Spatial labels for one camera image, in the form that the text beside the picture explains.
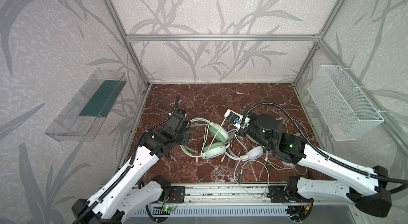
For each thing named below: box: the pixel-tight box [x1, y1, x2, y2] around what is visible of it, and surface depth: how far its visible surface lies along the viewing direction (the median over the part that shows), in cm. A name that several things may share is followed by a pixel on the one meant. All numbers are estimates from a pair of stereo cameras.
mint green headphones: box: [179, 117, 231, 160], surface depth 70 cm
